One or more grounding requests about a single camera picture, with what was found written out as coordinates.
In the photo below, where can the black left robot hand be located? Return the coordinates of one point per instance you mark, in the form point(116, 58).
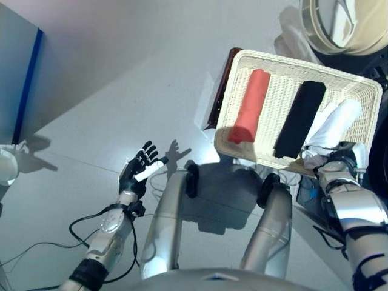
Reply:
point(130, 179)

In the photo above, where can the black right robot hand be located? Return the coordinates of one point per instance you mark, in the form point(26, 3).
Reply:
point(348, 154)

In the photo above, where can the white cloth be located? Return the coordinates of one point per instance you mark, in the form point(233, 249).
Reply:
point(333, 124)

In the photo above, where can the black cloth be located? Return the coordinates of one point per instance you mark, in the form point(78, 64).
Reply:
point(300, 121)

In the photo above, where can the red cloth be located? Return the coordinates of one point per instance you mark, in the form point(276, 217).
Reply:
point(251, 109)

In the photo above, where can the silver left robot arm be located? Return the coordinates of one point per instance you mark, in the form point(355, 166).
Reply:
point(109, 224)

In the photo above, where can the grey front-load washing machine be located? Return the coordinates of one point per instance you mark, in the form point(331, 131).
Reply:
point(380, 136)

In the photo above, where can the silver left robot leg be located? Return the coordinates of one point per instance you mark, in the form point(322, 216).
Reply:
point(163, 224)

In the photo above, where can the silver robot leg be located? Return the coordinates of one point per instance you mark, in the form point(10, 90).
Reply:
point(269, 224)
point(163, 224)

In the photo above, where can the white washer plinth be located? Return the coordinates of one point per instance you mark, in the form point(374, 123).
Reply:
point(315, 230)

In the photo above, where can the white wicker laundry basket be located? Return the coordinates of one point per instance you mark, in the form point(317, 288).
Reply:
point(279, 100)

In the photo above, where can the silver right robot leg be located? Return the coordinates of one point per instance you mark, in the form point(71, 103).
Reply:
point(269, 224)

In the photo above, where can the white round object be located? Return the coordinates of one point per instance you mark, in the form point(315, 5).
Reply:
point(7, 166)

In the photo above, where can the dark brown stool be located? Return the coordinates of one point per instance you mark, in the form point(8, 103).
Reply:
point(222, 91)

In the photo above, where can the round glass washer door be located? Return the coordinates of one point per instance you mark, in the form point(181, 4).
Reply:
point(333, 27)

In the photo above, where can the silver robot torso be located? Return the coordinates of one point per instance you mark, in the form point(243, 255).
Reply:
point(230, 280)

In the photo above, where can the grey panel with blue edge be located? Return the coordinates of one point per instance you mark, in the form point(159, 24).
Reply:
point(15, 75)

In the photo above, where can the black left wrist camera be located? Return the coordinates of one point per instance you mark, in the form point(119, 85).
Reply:
point(138, 209)

